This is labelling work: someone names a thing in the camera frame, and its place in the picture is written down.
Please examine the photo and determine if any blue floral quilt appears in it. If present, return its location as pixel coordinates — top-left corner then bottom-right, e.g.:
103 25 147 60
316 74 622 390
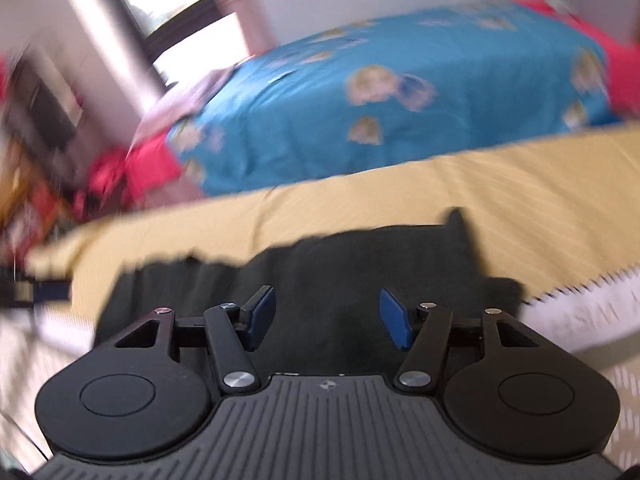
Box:
167 2 622 197

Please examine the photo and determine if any red clothes pile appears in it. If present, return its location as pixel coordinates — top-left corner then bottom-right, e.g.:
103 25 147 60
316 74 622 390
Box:
74 144 137 213

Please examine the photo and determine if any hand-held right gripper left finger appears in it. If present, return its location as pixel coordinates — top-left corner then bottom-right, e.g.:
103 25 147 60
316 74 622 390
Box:
100 286 277 394

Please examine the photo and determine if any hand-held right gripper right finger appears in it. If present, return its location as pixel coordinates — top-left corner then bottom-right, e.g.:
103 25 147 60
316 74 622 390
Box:
379 287 544 394

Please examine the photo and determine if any dark green sweater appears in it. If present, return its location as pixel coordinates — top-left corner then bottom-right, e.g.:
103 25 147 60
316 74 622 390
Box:
94 207 524 392

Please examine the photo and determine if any pink pillow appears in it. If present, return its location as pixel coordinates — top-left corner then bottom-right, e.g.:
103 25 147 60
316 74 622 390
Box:
129 67 238 153

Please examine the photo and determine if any window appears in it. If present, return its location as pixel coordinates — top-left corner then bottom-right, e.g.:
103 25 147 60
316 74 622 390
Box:
97 0 251 78

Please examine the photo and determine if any yellow blanket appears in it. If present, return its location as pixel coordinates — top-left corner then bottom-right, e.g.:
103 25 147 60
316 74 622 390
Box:
25 124 640 313

